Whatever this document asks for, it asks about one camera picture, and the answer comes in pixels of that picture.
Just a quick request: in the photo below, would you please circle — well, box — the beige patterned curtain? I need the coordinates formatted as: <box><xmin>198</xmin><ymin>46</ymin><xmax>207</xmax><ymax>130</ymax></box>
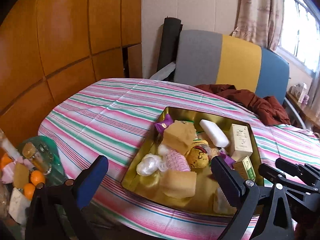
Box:
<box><xmin>234</xmin><ymin>0</ymin><xmax>284</xmax><ymax>50</ymax></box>

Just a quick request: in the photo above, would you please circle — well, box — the white soap bar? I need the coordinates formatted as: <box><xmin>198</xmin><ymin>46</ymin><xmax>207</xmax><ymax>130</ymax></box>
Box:
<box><xmin>199</xmin><ymin>119</ymin><xmax>230</xmax><ymax>148</ymax></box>

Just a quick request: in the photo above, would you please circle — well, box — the tall beige box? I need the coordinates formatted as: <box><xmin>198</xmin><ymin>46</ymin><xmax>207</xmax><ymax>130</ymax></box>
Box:
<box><xmin>229</xmin><ymin>124</ymin><xmax>253</xmax><ymax>160</ymax></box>

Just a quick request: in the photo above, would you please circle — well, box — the white paper card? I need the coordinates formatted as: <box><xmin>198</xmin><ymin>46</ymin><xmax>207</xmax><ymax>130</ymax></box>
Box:
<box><xmin>9</xmin><ymin>187</ymin><xmax>32</xmax><ymax>224</ymax></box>

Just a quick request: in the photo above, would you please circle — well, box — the pink hair roller pack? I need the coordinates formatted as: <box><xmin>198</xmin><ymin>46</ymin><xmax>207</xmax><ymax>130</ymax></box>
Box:
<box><xmin>164</xmin><ymin>149</ymin><xmax>191</xmax><ymax>173</ymax></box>

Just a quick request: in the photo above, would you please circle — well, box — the brown jacket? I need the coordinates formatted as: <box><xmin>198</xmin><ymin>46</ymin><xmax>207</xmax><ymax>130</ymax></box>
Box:
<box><xmin>194</xmin><ymin>84</ymin><xmax>292</xmax><ymax>127</ymax></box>

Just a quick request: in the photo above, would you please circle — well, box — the wooden wardrobe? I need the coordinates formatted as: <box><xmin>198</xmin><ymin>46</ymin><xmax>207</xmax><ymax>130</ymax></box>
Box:
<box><xmin>0</xmin><ymin>0</ymin><xmax>143</xmax><ymax>140</ymax></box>

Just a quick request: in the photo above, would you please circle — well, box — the yellow snack bag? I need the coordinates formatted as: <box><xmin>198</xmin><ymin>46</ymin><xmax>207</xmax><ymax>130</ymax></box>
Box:
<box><xmin>187</xmin><ymin>145</ymin><xmax>211</xmax><ymax>169</ymax></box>

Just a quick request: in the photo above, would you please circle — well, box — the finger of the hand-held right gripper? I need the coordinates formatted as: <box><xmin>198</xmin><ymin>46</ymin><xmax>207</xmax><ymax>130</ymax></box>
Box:
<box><xmin>275</xmin><ymin>158</ymin><xmax>320</xmax><ymax>180</ymax></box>
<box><xmin>258</xmin><ymin>164</ymin><xmax>320</xmax><ymax>210</ymax></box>

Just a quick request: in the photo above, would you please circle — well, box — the black rolled mat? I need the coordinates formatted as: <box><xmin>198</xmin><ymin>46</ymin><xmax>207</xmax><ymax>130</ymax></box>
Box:
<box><xmin>157</xmin><ymin>17</ymin><xmax>183</xmax><ymax>73</ymax></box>

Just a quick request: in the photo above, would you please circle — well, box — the window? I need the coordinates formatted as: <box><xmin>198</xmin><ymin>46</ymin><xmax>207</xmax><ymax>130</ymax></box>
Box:
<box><xmin>276</xmin><ymin>0</ymin><xmax>320</xmax><ymax>73</ymax></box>

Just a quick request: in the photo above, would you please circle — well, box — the white carton box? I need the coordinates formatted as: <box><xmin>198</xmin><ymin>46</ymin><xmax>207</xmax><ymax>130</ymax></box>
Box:
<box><xmin>291</xmin><ymin>82</ymin><xmax>307</xmax><ymax>103</ymax></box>

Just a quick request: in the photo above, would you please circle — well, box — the small green box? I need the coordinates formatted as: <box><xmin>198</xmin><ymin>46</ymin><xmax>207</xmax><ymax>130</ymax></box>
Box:
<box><xmin>234</xmin><ymin>156</ymin><xmax>256</xmax><ymax>182</ymax></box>

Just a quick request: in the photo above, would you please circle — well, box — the gold tin box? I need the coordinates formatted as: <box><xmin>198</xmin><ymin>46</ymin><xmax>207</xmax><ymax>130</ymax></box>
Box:
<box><xmin>121</xmin><ymin>106</ymin><xmax>265</xmax><ymax>218</ymax></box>

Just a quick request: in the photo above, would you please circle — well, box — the striped pink green sheet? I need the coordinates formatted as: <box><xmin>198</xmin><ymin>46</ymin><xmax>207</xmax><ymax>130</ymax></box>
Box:
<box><xmin>37</xmin><ymin>78</ymin><xmax>320</xmax><ymax>240</ymax></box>

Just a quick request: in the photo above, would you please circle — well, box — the orange fruit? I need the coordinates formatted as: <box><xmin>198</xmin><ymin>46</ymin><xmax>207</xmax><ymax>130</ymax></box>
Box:
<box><xmin>0</xmin><ymin>152</ymin><xmax>13</xmax><ymax>170</ymax></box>
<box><xmin>30</xmin><ymin>170</ymin><xmax>46</xmax><ymax>186</ymax></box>
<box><xmin>24</xmin><ymin>183</ymin><xmax>36</xmax><ymax>200</ymax></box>

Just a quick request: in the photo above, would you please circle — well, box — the white plastic-wrapped bundle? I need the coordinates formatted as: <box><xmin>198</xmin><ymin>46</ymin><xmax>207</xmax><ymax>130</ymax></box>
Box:
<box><xmin>136</xmin><ymin>154</ymin><xmax>159</xmax><ymax>177</ymax></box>
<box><xmin>157</xmin><ymin>142</ymin><xmax>173</xmax><ymax>158</ymax></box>

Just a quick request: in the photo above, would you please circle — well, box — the purple snack packet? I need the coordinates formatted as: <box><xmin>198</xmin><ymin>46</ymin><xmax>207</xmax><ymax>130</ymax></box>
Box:
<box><xmin>220</xmin><ymin>154</ymin><xmax>237</xmax><ymax>167</ymax></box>
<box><xmin>154</xmin><ymin>114</ymin><xmax>174</xmax><ymax>133</ymax></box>

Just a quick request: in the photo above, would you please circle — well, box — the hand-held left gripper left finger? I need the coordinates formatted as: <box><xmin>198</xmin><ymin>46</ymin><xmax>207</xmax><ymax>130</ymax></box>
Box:
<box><xmin>25</xmin><ymin>154</ymin><xmax>109</xmax><ymax>240</ymax></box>

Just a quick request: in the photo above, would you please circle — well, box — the yellow sponge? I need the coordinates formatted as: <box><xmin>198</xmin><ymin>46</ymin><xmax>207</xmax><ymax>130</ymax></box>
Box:
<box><xmin>162</xmin><ymin>120</ymin><xmax>197</xmax><ymax>155</ymax></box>
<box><xmin>159</xmin><ymin>169</ymin><xmax>197</xmax><ymax>199</ymax></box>

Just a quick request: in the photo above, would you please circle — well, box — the brown sponge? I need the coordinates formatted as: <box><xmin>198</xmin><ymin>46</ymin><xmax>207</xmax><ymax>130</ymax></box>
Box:
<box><xmin>12</xmin><ymin>164</ymin><xmax>30</xmax><ymax>189</ymax></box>

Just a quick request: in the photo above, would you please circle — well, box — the glass jar with cork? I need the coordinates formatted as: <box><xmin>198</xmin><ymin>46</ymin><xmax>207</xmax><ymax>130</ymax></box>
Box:
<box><xmin>22</xmin><ymin>142</ymin><xmax>54</xmax><ymax>175</ymax></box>

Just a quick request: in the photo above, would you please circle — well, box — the wooden desk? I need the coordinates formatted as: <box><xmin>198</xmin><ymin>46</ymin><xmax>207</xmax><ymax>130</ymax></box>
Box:
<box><xmin>285</xmin><ymin>92</ymin><xmax>320</xmax><ymax>130</ymax></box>

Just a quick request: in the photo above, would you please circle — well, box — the grey yellow blue chair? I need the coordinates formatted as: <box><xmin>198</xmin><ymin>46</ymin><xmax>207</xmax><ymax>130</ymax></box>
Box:
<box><xmin>172</xmin><ymin>29</ymin><xmax>307</xmax><ymax>130</ymax></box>

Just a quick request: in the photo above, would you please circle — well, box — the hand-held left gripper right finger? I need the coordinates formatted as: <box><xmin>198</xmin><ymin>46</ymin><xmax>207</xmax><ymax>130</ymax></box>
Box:
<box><xmin>211</xmin><ymin>156</ymin><xmax>295</xmax><ymax>240</ymax></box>

